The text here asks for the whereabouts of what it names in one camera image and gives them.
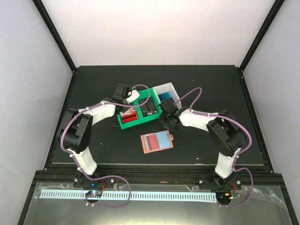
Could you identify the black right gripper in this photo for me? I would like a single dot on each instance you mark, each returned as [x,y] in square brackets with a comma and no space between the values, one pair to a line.
[161,120]

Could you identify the tan leather card holder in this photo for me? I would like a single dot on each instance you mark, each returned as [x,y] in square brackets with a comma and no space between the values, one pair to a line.
[164,138]

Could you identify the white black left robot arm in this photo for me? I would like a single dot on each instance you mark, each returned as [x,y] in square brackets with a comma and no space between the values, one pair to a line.
[75,129]

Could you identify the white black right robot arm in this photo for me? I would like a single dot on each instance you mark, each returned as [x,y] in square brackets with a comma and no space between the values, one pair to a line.
[230,137]

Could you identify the black vip card stack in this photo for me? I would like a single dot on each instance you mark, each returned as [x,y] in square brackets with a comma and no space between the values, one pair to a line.
[149,108]

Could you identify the blue card stack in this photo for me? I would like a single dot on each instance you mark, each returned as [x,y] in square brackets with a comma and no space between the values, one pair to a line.
[165,96]

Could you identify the red white card stack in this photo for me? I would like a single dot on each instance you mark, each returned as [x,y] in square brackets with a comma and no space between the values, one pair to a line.
[128,116]

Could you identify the middle green plastic bin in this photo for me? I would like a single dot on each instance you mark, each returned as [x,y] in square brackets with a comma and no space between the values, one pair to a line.
[143,96]

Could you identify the green plastic bin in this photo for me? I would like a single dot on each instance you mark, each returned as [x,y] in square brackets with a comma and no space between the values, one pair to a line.
[133,123]
[143,96]

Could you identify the white plastic bin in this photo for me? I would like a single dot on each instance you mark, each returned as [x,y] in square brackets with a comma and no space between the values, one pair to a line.
[168,87]

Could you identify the left green plastic bin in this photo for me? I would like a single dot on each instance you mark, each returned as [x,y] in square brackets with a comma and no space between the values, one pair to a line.
[133,123]

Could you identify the right controller board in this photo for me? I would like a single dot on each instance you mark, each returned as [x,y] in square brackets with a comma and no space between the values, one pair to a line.
[224,196]

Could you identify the controller board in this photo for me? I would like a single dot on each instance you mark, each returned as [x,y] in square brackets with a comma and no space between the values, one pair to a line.
[93,194]
[224,196]

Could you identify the left controller board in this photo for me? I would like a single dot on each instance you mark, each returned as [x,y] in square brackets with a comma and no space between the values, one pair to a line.
[93,194]

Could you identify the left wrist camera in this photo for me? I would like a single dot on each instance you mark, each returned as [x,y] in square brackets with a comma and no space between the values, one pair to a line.
[134,95]

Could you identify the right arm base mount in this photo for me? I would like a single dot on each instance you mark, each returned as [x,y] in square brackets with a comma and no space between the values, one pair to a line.
[215,183]

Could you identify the white slotted cable duct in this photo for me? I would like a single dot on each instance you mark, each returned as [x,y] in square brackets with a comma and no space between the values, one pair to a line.
[133,196]

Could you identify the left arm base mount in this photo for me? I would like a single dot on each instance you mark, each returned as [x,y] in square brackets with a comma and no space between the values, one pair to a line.
[81,181]

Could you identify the black frame post left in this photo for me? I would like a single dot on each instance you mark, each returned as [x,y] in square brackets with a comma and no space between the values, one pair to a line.
[54,33]

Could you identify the black frame post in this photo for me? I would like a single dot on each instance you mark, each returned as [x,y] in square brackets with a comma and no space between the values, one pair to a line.
[274,10]
[54,33]

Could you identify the black frame post right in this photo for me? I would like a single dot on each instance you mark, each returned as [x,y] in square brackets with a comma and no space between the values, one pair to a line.
[274,10]

